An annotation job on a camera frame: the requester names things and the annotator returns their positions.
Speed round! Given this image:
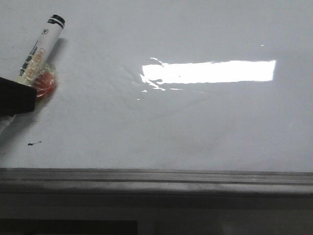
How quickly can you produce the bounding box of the red magnet taped to marker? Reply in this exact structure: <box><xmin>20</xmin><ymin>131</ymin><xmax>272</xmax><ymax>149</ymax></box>
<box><xmin>32</xmin><ymin>63</ymin><xmax>57</xmax><ymax>102</ymax></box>

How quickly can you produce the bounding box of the grey aluminium whiteboard tray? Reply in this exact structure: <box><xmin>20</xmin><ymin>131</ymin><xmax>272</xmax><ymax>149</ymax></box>
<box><xmin>0</xmin><ymin>168</ymin><xmax>313</xmax><ymax>196</ymax></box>

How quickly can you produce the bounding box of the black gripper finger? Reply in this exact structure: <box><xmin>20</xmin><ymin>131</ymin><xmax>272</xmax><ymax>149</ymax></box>
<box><xmin>0</xmin><ymin>77</ymin><xmax>37</xmax><ymax>116</ymax></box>

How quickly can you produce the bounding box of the white black whiteboard marker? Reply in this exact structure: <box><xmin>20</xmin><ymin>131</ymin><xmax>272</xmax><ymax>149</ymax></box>
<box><xmin>0</xmin><ymin>14</ymin><xmax>65</xmax><ymax>132</ymax></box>

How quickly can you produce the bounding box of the white whiteboard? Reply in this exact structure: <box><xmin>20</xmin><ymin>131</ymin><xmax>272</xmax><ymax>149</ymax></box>
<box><xmin>0</xmin><ymin>0</ymin><xmax>313</xmax><ymax>172</ymax></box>

